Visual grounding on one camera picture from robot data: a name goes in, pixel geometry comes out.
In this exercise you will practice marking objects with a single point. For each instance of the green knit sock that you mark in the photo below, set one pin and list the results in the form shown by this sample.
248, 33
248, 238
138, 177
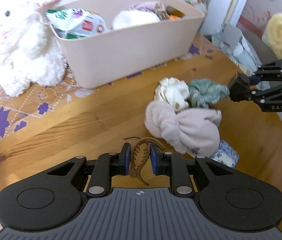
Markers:
204, 92

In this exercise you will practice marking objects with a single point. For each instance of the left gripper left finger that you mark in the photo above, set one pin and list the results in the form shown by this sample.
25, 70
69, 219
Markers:
107, 165

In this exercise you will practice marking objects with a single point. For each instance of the beige plastic storage bin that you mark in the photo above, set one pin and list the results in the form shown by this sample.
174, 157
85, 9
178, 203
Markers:
102, 58

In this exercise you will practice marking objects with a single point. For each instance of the small black box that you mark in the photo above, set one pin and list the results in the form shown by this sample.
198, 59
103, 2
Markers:
239, 87

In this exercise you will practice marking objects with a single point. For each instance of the cream sock bundle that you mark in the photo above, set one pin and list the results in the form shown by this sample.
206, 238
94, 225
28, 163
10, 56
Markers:
174, 92

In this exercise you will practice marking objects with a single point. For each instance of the pink white cloth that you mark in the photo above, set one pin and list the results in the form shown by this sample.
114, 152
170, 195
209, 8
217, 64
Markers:
149, 6

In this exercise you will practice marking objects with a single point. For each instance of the taupe fleece sock bundle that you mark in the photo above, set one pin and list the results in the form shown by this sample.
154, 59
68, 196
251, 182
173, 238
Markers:
193, 131

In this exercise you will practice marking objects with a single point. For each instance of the white rabbit plush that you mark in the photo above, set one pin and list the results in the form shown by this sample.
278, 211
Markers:
29, 50

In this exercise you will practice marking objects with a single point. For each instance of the colourful snack bag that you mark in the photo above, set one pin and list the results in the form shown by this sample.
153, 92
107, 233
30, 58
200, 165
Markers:
75, 23

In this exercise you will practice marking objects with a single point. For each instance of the crumpled paper plastic bag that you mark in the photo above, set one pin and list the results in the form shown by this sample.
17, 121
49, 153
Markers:
232, 43

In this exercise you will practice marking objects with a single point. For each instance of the purple flower table runner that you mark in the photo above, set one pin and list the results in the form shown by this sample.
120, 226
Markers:
17, 115

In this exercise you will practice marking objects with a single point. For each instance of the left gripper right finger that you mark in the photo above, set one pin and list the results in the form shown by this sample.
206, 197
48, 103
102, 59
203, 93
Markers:
173, 166

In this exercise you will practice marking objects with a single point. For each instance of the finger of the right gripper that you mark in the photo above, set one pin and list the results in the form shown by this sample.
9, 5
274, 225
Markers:
260, 96
267, 72

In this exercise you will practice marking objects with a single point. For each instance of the brown leaf hair claw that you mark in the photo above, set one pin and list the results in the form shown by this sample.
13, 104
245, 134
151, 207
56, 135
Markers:
140, 154

